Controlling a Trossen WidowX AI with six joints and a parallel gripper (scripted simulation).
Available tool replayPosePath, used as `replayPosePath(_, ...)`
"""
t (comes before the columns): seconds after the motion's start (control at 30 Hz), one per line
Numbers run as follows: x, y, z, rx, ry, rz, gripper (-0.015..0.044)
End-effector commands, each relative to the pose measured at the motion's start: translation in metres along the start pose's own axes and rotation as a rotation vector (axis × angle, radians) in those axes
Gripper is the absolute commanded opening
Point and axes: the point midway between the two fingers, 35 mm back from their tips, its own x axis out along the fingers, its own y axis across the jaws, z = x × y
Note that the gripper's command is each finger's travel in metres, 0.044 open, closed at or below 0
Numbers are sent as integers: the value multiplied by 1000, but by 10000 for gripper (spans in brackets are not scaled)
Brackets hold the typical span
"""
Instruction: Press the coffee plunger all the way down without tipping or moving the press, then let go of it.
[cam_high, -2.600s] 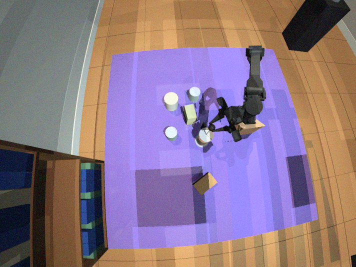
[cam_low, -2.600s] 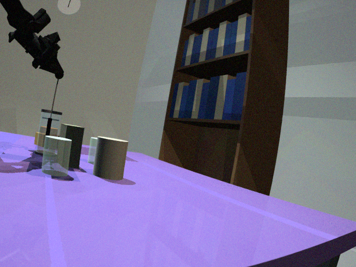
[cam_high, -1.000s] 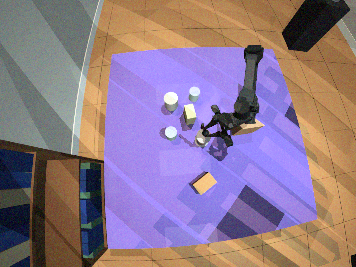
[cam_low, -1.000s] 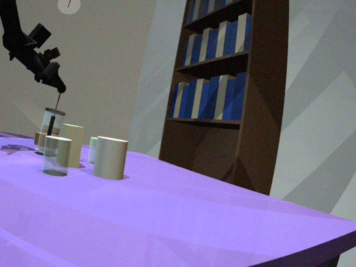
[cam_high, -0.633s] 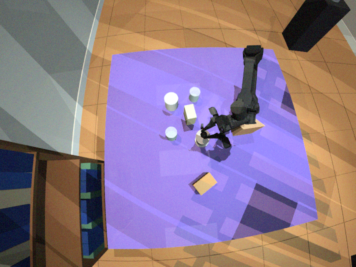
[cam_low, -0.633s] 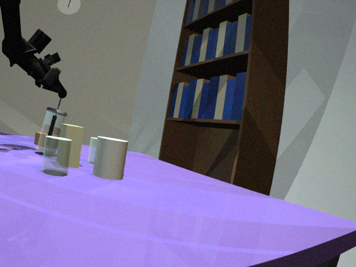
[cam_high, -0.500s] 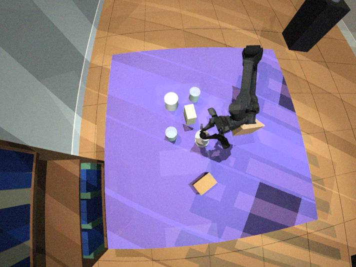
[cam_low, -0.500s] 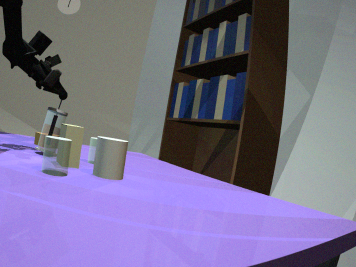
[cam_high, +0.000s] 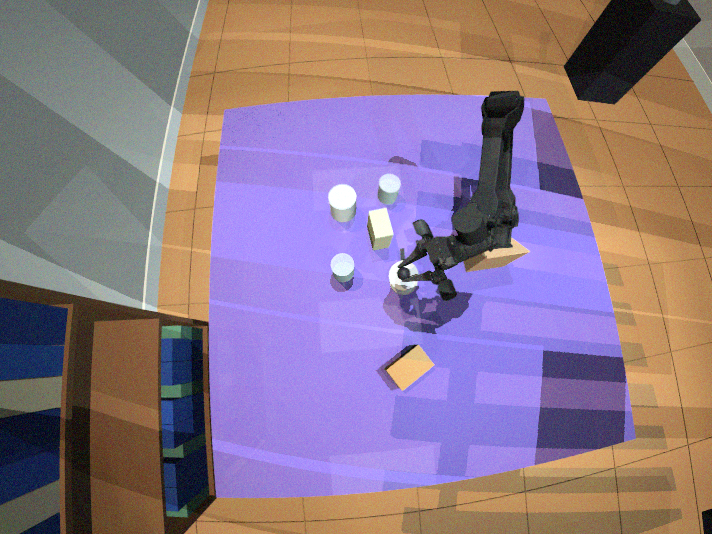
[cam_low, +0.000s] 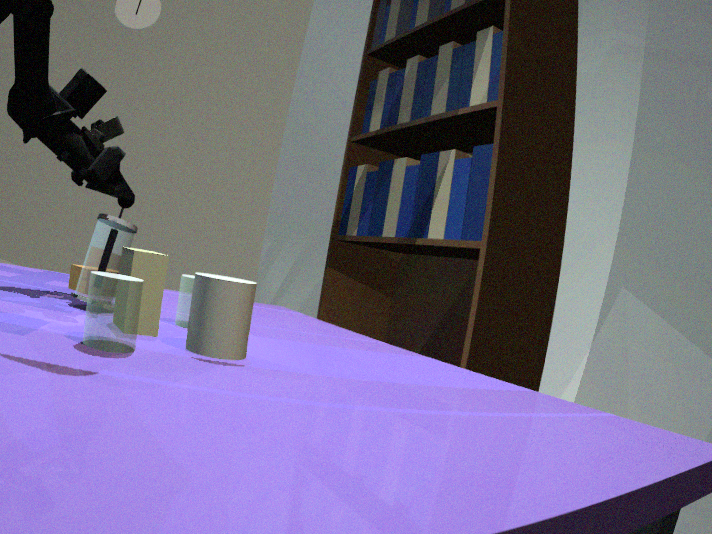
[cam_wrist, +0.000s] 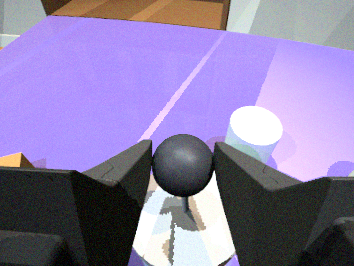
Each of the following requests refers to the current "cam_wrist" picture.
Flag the tan rectangular block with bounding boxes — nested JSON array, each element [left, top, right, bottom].
[[0, 152, 34, 167]]

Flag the coffee press plunger with black knob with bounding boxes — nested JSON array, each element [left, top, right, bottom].
[[133, 134, 236, 266]]

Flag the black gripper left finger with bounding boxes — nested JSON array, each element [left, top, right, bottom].
[[0, 139, 152, 266]]

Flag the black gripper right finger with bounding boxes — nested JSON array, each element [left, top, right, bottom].
[[213, 142, 354, 266]]

